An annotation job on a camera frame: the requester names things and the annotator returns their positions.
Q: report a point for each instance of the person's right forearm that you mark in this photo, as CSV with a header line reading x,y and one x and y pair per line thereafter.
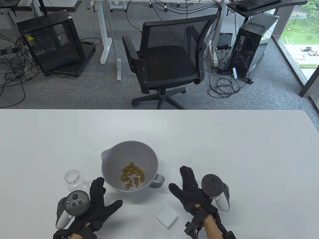
x,y
211,227

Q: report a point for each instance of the person's left hand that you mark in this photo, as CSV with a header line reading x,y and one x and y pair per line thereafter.
x,y
98,206

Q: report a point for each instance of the black keyboard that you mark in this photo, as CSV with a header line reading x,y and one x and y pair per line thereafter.
x,y
256,3

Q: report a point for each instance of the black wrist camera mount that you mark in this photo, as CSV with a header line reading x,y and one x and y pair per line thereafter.
x,y
195,224

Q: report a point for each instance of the person's right hand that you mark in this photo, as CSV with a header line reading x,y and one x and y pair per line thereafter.
x,y
190,191

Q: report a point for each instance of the dark window frame post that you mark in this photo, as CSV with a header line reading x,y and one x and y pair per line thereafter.
x,y
310,86

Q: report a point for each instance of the pile of golden raisins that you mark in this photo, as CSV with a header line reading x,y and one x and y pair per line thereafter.
x,y
133,175

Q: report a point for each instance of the white square jar lid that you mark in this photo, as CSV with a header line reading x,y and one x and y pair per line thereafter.
x,y
167,217

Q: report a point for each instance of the grey salad bowl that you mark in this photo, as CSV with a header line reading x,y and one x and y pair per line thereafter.
x,y
132,154

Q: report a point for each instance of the white desk leg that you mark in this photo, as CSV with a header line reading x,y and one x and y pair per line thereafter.
x,y
216,44
104,37

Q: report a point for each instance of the black computer tower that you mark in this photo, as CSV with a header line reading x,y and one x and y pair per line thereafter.
x,y
251,47

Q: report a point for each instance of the grey white handheld controller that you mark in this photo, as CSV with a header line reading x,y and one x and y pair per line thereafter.
x,y
76,203
211,185

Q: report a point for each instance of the black curved desk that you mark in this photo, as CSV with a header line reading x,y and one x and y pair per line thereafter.
x,y
286,5

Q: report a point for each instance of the clear plastic jar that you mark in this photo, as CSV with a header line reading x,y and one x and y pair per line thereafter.
x,y
73,180

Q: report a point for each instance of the black mesh office chair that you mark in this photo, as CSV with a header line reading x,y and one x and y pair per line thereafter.
x,y
167,59

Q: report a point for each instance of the grey power strip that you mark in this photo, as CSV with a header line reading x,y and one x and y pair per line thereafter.
x,y
7,51

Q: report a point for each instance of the small black box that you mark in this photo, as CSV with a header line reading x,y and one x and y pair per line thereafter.
x,y
224,39

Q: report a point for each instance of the black glass-door enclosure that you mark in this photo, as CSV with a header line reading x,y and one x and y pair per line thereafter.
x,y
49,42

